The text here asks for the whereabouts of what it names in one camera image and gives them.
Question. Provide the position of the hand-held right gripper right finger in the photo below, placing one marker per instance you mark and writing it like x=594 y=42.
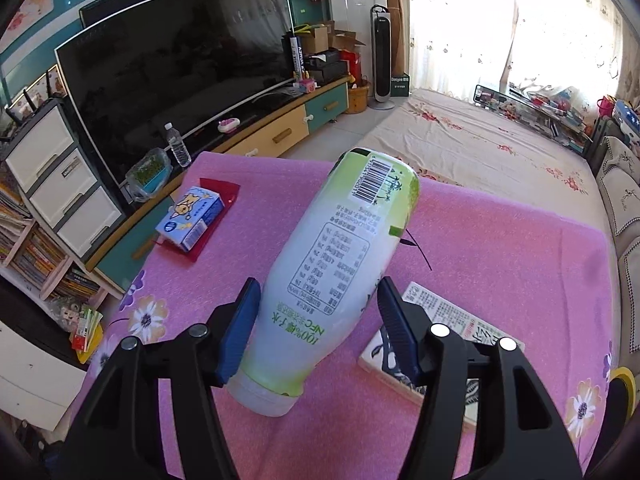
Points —
x=397 y=330

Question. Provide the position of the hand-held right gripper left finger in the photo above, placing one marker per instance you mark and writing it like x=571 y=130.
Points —
x=240 y=330

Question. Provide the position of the green white juice bottle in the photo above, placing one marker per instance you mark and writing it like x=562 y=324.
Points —
x=330 y=240

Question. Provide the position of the yellow rimmed trash bin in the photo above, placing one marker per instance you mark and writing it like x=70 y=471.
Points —
x=624 y=372

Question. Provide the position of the white black patterned box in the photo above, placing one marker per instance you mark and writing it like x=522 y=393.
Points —
x=445 y=310

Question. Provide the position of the small blue carton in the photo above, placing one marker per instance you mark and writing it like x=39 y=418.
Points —
x=190 y=215

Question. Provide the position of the pink floral tablecloth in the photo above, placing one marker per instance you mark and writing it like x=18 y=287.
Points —
x=500 y=250

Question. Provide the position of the flat red packet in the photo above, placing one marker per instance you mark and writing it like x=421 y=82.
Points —
x=220 y=187

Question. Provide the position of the colourful packets pile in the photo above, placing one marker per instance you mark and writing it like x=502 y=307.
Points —
x=82 y=330

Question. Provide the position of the clear tray of green sprouts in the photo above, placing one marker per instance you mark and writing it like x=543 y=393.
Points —
x=147 y=172

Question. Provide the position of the clear water bottle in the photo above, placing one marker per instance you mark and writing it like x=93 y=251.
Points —
x=178 y=147

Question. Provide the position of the yellow teal television cabinet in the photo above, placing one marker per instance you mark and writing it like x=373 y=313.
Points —
x=280 y=135

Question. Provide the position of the beige floral sheet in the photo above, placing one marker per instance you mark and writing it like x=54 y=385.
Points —
x=475 y=140

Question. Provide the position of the small pink case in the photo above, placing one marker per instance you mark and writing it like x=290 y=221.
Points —
x=229 y=125

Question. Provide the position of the white low cabinet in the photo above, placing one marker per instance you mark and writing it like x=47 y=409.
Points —
x=35 y=375

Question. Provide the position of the bookshelf with books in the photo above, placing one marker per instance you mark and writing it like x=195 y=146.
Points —
x=35 y=260

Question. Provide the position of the yellow basket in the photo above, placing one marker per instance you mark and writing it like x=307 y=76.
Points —
x=357 y=99

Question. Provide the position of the white drawer unit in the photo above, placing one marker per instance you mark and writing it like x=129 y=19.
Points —
x=55 y=180

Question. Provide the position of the beige embroidered sofa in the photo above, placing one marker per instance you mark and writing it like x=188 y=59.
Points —
x=620 y=210

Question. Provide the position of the glass coffee table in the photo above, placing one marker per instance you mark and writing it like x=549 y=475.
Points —
x=540 y=110

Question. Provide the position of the large curved television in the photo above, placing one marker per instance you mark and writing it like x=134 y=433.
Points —
x=175 y=70

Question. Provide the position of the red box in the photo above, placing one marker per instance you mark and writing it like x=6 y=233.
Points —
x=357 y=65

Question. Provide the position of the black white tall box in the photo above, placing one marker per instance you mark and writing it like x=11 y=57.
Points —
x=295 y=57

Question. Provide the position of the black white tower fan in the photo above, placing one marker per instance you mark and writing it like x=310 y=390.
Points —
x=382 y=50

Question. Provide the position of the open cardboard boxes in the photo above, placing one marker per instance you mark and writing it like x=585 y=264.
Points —
x=325 y=37

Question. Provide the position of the pile of colourful bags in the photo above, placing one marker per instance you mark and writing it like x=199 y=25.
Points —
x=620 y=115

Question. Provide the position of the tall flat cardboard board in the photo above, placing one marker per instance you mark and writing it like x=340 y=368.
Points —
x=397 y=20

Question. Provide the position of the row of photo frames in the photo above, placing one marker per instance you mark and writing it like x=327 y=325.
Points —
x=37 y=92

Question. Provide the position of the white sheer curtain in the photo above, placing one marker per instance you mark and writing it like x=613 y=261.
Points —
x=465 y=25

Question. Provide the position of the pink fish wall picture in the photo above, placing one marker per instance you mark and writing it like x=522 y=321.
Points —
x=35 y=2

